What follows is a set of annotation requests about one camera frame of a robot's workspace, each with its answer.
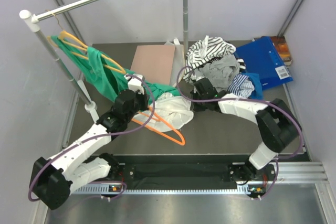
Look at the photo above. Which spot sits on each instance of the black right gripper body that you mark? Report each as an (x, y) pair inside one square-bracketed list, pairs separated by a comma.
[(199, 106)]

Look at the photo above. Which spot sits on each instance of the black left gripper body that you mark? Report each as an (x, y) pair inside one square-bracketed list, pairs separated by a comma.
[(140, 104)]

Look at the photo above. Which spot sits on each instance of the orange clothes hanger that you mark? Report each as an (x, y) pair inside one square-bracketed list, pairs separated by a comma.
[(160, 126)]

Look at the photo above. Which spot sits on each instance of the white tank top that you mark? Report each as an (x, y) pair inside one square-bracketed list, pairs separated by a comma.
[(174, 109)]

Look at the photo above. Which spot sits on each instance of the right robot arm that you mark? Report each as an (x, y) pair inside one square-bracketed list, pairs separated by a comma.
[(277, 125)]

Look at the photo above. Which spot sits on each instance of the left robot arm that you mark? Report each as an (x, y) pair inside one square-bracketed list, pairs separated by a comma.
[(54, 179)]

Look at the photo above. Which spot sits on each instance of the green tank top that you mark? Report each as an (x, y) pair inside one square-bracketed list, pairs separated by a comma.
[(107, 82)]

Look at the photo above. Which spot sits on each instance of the yellow clothes hanger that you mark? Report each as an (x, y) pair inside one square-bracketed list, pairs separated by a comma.
[(69, 39)]

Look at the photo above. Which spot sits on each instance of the grey shirt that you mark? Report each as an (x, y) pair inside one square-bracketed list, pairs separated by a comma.
[(219, 72)]

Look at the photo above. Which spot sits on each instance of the blue striped shirt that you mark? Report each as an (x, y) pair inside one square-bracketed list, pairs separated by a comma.
[(242, 86)]

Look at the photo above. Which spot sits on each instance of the striped black white shirt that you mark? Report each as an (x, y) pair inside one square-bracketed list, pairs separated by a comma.
[(206, 51)]

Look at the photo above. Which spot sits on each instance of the blue cloth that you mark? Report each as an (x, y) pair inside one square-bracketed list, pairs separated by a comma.
[(257, 94)]

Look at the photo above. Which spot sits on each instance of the blue folder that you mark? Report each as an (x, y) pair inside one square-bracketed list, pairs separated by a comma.
[(270, 76)]

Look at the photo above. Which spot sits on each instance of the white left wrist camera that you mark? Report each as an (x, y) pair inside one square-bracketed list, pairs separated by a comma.
[(134, 84)]

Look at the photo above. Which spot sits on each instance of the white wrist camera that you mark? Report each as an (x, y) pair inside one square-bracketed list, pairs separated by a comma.
[(196, 78), (134, 84)]

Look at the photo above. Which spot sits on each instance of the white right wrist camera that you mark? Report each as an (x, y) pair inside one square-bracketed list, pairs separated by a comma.
[(196, 78)]

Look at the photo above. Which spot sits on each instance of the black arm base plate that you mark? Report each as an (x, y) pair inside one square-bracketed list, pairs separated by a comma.
[(222, 168)]

